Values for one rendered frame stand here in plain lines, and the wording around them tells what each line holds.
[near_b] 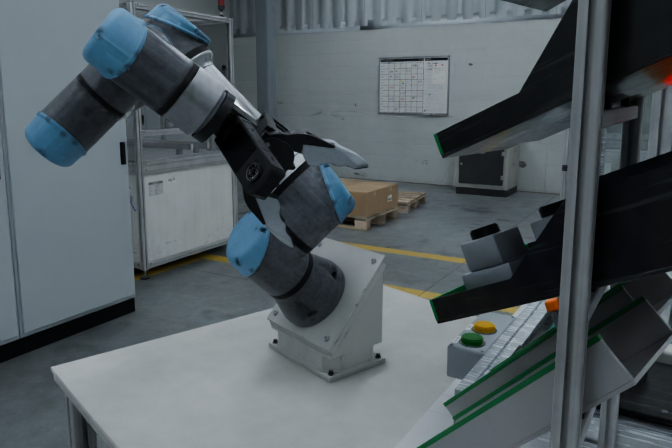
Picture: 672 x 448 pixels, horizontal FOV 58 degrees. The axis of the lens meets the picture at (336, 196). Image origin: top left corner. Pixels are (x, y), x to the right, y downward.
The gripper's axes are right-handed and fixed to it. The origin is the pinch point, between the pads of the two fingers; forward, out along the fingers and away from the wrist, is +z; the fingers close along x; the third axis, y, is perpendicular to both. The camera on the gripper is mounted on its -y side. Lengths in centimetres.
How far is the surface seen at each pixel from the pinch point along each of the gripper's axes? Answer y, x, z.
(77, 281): 251, 193, 26
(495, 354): 7.1, 5.1, 44.9
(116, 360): 35, 63, 3
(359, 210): 488, 111, 247
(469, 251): -20.4, -10.6, 5.0
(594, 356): -36.4, -12.9, 8.9
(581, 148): -32.4, -23.7, -3.4
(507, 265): -24.3, -12.4, 6.4
